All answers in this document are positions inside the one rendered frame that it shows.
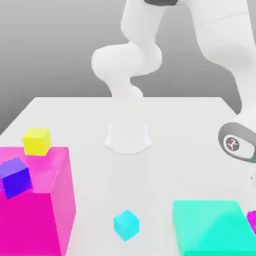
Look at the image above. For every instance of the large pink box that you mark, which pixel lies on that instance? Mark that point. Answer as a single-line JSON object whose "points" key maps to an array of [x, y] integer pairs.
{"points": [[26, 220]]}

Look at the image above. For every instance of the small blue cube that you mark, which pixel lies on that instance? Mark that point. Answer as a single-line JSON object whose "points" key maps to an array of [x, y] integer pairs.
{"points": [[17, 182]]}

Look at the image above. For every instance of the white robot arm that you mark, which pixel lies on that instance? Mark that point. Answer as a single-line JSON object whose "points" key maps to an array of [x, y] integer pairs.
{"points": [[138, 56]]}

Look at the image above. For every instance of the small yellow cube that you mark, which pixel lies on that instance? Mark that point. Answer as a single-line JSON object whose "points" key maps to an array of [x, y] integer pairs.
{"points": [[36, 142]]}

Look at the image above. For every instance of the large turquoise box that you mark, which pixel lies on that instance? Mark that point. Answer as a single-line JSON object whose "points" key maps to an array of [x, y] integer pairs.
{"points": [[212, 226]]}

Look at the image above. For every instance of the small cyan cube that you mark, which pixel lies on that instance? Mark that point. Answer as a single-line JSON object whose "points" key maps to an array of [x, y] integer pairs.
{"points": [[126, 225]]}

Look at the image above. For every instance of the small magenta cube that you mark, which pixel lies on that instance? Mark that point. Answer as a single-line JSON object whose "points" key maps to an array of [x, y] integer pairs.
{"points": [[252, 220]]}

